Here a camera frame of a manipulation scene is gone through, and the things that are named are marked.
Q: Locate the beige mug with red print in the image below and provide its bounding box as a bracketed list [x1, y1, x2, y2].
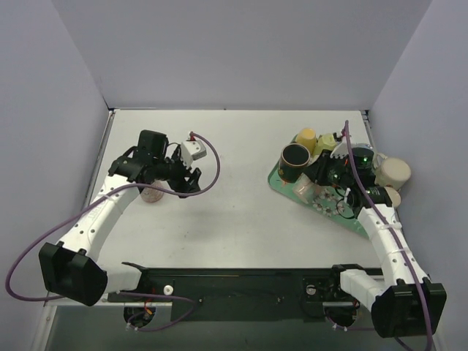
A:
[292, 173, 322, 205]

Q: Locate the black mug with red interior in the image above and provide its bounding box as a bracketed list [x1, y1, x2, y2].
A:
[277, 143, 310, 183]

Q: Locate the pink patterned mug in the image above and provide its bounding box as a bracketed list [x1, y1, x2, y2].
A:
[140, 181, 165, 203]

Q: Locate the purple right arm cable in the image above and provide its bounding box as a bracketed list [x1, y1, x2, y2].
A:
[327, 119, 439, 351]

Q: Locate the yellow mug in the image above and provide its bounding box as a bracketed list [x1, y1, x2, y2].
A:
[295, 128, 317, 154]

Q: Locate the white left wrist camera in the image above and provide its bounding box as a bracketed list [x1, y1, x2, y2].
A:
[180, 140, 207, 169]

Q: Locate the cream cat cartoon mug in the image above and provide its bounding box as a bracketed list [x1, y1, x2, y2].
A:
[373, 153, 412, 191]

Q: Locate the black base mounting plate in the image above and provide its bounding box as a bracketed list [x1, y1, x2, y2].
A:
[105, 261, 366, 325]

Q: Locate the green floral tray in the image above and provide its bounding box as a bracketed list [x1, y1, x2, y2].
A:
[268, 134, 369, 235]

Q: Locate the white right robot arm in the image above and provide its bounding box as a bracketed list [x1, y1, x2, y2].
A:
[304, 146, 447, 338]

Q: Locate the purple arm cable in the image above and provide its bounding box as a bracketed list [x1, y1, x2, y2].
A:
[327, 119, 439, 351]
[5, 132, 222, 332]

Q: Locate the lime green faceted mug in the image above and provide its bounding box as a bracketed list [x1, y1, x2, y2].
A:
[312, 133, 337, 156]

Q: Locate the cream mug with sea print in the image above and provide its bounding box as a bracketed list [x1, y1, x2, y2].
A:
[384, 186, 401, 208]

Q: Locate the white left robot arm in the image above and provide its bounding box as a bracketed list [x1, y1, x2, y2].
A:
[39, 130, 206, 306]

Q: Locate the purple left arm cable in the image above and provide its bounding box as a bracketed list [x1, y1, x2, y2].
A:
[5, 132, 222, 332]

